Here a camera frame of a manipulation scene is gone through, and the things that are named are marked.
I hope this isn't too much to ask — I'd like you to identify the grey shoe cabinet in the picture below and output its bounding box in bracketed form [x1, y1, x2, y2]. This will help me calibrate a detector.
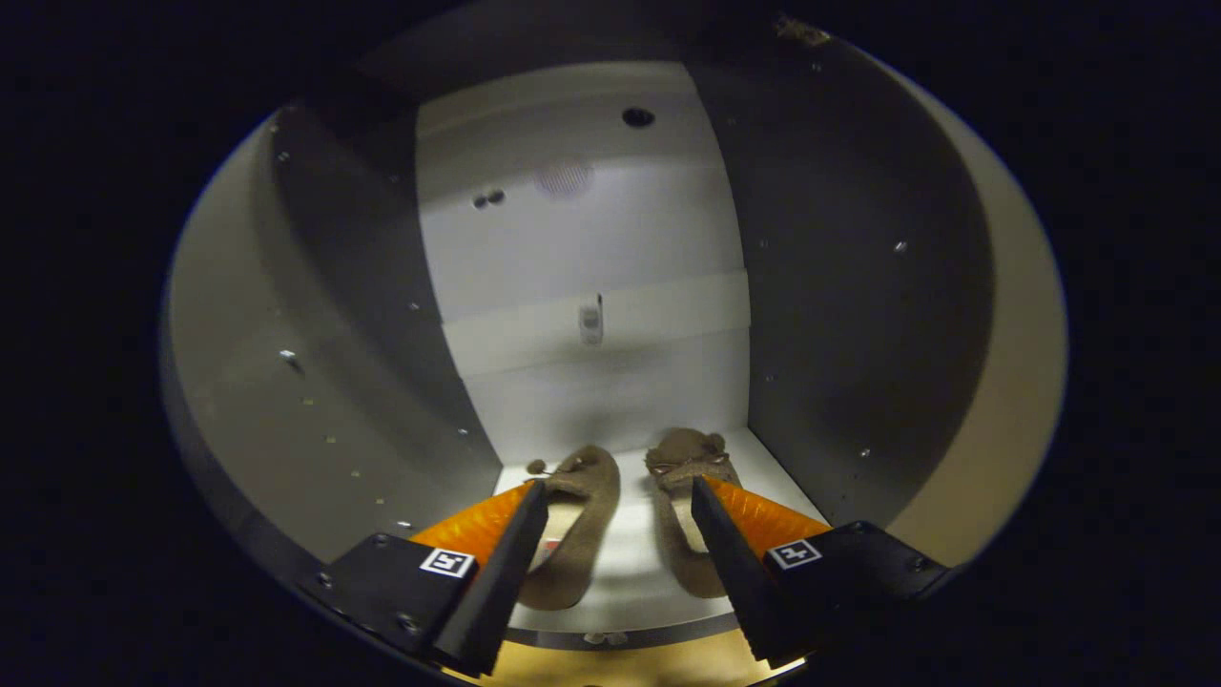
[160, 0, 998, 655]

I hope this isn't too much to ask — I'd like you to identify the brown fuzzy shoe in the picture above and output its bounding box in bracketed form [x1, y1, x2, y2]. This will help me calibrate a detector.
[518, 444, 624, 612]
[643, 427, 747, 600]

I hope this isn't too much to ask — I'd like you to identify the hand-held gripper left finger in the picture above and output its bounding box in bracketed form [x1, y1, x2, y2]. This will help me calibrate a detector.
[294, 479, 552, 678]

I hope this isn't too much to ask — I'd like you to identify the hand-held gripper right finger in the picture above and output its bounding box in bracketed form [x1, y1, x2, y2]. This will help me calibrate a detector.
[690, 475, 957, 669]

